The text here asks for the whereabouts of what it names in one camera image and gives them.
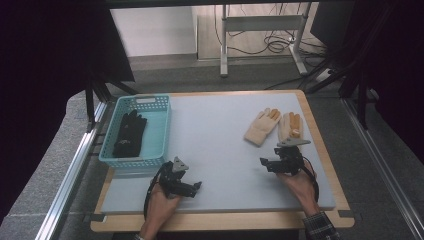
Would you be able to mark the beige knit glove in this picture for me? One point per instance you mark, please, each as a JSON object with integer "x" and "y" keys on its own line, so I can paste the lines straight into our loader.
{"x": 261, "y": 126}
{"x": 288, "y": 125}

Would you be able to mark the white metal desk frame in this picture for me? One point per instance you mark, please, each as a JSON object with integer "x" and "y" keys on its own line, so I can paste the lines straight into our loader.
{"x": 263, "y": 23}

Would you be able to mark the grey foam mat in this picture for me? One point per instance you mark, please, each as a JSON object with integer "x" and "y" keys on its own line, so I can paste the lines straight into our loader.
{"x": 226, "y": 150}

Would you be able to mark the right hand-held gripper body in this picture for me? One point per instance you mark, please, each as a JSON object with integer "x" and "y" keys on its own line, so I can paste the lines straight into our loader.
{"x": 290, "y": 160}

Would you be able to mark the white panel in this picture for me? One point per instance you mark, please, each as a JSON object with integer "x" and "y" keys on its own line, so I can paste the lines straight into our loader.
{"x": 153, "y": 31}

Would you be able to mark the turquoise plastic basket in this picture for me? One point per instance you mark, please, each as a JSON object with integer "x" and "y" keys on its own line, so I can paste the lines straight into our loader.
{"x": 156, "y": 133}

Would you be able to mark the person's left hand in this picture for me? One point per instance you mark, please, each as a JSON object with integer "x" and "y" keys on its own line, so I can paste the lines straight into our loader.
{"x": 163, "y": 210}

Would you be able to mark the wooden table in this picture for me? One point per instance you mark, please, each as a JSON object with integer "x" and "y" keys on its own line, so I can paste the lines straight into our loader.
{"x": 213, "y": 222}

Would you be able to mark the aluminium rail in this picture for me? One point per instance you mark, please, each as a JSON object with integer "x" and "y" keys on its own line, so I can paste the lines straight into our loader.
{"x": 71, "y": 173}
{"x": 383, "y": 166}

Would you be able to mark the person's right hand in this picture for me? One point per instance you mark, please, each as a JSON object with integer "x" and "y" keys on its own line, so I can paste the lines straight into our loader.
{"x": 301, "y": 190}

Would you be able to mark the dark curtain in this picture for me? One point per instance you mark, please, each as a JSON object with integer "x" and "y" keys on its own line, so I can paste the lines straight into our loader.
{"x": 43, "y": 83}
{"x": 396, "y": 66}

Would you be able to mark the white power strip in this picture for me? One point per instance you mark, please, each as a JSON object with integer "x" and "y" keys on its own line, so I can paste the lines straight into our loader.
{"x": 323, "y": 75}

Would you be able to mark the black tripod stand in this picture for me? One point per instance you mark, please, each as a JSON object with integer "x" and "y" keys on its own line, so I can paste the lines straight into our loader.
{"x": 353, "y": 73}

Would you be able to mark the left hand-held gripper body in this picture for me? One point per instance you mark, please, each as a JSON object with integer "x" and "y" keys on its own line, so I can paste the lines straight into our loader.
{"x": 173, "y": 181}

